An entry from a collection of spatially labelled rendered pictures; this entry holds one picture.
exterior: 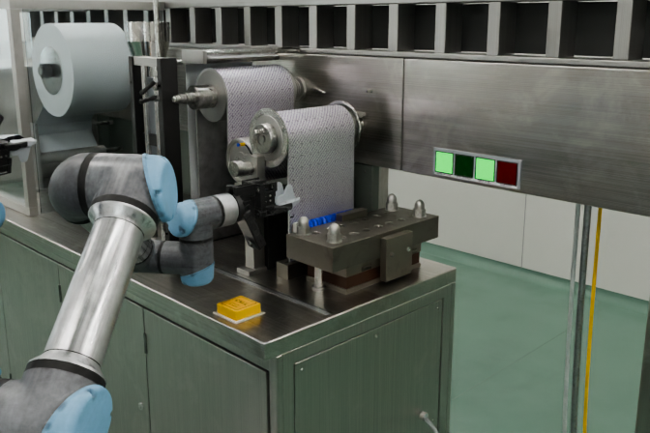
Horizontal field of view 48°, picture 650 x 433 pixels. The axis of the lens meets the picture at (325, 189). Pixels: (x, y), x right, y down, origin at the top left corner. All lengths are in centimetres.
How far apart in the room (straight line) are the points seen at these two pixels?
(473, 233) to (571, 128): 312
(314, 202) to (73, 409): 98
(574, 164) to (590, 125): 10
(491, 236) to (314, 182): 292
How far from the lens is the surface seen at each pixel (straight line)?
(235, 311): 159
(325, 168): 187
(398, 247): 180
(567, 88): 166
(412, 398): 196
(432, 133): 187
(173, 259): 164
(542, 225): 447
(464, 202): 474
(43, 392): 109
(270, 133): 176
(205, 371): 176
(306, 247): 171
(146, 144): 205
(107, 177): 127
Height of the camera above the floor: 154
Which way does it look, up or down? 13 degrees down
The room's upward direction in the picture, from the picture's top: straight up
